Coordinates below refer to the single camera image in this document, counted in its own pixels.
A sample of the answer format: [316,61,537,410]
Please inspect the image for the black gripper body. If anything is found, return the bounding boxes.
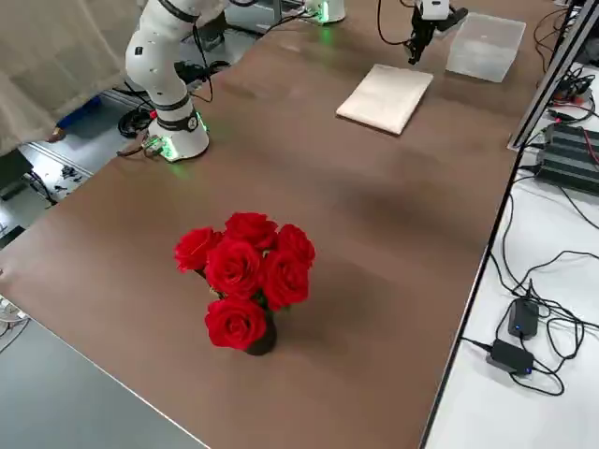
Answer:
[413,18,441,38]

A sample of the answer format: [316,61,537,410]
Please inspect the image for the cream-colored tablecloth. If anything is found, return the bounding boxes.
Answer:
[335,64,435,137]

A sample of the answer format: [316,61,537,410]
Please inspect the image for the clear plastic box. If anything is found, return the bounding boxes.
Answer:
[445,11,528,84]

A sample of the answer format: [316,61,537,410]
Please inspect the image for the black ribbed power supply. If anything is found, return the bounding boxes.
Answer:
[533,122,599,194]

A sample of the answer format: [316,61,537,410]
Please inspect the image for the red rose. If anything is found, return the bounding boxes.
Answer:
[172,227,224,273]
[204,297,268,352]
[205,238,263,300]
[224,211,280,249]
[275,223,317,268]
[259,250,311,312]

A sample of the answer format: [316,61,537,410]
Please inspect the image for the black power adapter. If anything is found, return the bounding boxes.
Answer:
[506,297,543,341]
[485,339,536,377]

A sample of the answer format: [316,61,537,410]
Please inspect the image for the black vase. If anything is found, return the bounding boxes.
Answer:
[241,311,278,356]

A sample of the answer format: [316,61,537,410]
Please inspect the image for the blue plastic bin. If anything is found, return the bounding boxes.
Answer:
[54,93,103,128]

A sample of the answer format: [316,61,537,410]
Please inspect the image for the beige curtain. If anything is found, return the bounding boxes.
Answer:
[0,0,141,155]

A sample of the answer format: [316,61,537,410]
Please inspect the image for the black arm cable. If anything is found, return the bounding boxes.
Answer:
[376,0,416,48]

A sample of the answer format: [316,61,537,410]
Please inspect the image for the black and red cable bundle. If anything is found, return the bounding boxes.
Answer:
[553,65,596,108]

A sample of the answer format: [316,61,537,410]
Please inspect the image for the coiled black cable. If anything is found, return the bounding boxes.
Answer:
[117,108,155,140]

